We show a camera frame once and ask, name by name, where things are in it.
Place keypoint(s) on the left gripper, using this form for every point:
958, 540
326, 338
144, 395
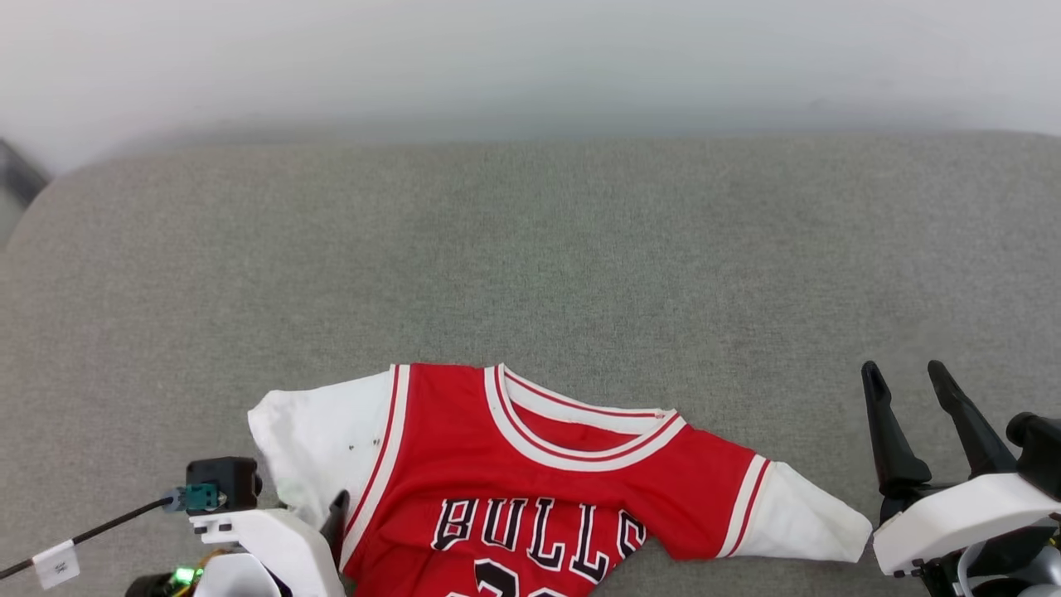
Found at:
240, 580

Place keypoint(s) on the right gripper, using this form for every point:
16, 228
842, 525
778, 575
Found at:
1011, 568

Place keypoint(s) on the red Bulls basketball jersey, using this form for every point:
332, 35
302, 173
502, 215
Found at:
464, 464

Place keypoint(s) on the grey metal pole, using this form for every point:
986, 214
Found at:
16, 174

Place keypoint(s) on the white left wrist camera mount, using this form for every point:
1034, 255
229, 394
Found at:
282, 547

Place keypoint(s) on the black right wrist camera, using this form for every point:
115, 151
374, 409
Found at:
1040, 448

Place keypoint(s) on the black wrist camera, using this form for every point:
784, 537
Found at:
228, 481
1040, 448

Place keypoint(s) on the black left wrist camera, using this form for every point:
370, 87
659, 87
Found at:
228, 481

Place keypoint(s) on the teal left camera connector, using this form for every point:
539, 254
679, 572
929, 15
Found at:
199, 497

